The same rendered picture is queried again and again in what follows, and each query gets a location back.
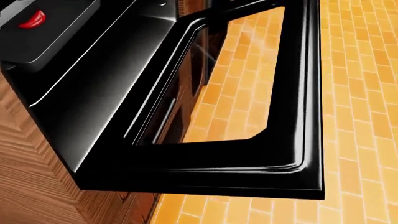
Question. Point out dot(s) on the dark grey baking tray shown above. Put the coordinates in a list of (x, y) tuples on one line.
[(59, 25)]

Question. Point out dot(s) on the wooden kitchen cabinet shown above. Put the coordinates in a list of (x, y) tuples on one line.
[(34, 163)]

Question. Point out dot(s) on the black oven door with window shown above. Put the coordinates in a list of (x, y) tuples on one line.
[(298, 116)]

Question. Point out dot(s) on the black oven body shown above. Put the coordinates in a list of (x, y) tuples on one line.
[(102, 77)]

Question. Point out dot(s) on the red chili pepper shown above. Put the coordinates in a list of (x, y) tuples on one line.
[(32, 20)]

